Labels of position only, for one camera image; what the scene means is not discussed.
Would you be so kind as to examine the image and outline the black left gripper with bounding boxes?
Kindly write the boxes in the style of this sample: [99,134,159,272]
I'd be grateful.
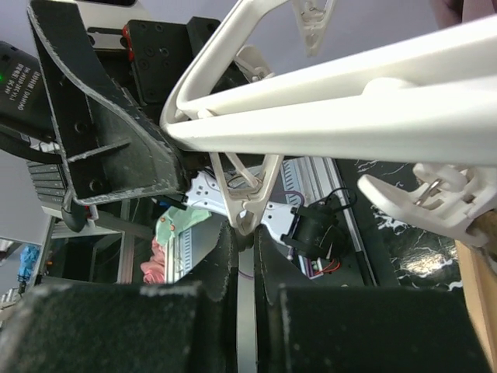
[27,1,221,205]

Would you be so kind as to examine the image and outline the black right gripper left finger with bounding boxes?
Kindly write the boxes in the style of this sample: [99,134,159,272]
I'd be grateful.
[1,224,238,372]

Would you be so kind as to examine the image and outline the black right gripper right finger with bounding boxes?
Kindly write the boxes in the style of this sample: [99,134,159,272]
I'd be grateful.
[254,226,491,372]

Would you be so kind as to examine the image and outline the wooden clothes rack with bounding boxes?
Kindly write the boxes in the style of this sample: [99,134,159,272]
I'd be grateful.
[455,210,496,371]

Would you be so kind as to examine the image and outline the white plastic clip hanger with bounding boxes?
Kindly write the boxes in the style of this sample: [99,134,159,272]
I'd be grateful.
[161,1,496,247]

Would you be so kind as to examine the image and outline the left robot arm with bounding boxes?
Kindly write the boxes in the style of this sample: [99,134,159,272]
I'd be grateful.
[1,1,219,206]

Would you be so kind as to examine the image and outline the pink green cloth pile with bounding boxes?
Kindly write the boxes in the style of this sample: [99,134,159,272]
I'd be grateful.
[141,207,211,284]

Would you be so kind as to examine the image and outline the mauve hanging cloth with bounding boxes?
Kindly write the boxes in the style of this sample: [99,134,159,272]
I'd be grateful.
[430,0,496,29]

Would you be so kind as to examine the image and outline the red black wire bundle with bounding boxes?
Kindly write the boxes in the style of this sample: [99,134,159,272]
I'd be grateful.
[310,256,342,277]

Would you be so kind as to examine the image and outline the white slotted cable duct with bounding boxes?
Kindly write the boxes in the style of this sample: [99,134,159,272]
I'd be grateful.
[280,159,308,206]

